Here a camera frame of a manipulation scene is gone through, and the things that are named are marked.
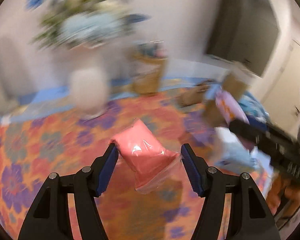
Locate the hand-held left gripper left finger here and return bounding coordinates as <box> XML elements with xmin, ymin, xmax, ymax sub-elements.
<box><xmin>17</xmin><ymin>142</ymin><xmax>119</xmax><ymax>240</ymax></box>

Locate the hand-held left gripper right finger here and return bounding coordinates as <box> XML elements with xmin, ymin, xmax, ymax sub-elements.
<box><xmin>180</xmin><ymin>143</ymin><xmax>282</xmax><ymax>240</ymax></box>

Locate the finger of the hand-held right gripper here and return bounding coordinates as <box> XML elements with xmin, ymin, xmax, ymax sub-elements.
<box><xmin>229</xmin><ymin>119</ymin><xmax>268</xmax><ymax>148</ymax></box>

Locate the purple packet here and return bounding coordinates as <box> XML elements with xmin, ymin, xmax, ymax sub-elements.
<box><xmin>214</xmin><ymin>90</ymin><xmax>250</xmax><ymax>125</ymax></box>

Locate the pink packet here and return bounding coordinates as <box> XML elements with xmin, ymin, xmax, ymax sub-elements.
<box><xmin>107</xmin><ymin>119</ymin><xmax>183</xmax><ymax>194</ymax></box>

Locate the person's right hand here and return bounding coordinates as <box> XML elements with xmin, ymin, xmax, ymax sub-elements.
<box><xmin>266</xmin><ymin>174</ymin><xmax>300</xmax><ymax>218</ymax></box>

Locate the light blue printed pack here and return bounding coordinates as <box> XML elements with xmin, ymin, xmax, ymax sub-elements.
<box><xmin>214</xmin><ymin>126</ymin><xmax>262</xmax><ymax>170</ymax></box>

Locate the cardboard tube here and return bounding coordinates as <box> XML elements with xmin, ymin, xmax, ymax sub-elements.
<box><xmin>202</xmin><ymin>70</ymin><xmax>249</xmax><ymax>128</ymax></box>

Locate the small beige handbag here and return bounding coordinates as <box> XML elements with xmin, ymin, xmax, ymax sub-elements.
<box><xmin>179</xmin><ymin>80</ymin><xmax>210</xmax><ymax>107</ymax></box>

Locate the floral tablecloth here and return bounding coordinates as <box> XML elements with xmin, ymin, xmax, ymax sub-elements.
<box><xmin>0</xmin><ymin>85</ymin><xmax>273</xmax><ymax>240</ymax></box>

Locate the black television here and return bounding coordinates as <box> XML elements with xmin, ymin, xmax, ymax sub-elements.
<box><xmin>205</xmin><ymin>0</ymin><xmax>282</xmax><ymax>78</ymax></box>

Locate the cardboard pen holder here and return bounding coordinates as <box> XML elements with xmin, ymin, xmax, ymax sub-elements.
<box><xmin>131</xmin><ymin>52</ymin><xmax>169</xmax><ymax>95</ymax></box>

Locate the artificial flower bouquet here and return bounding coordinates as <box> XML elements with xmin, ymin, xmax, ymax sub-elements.
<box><xmin>25</xmin><ymin>0</ymin><xmax>150</xmax><ymax>50</ymax></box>

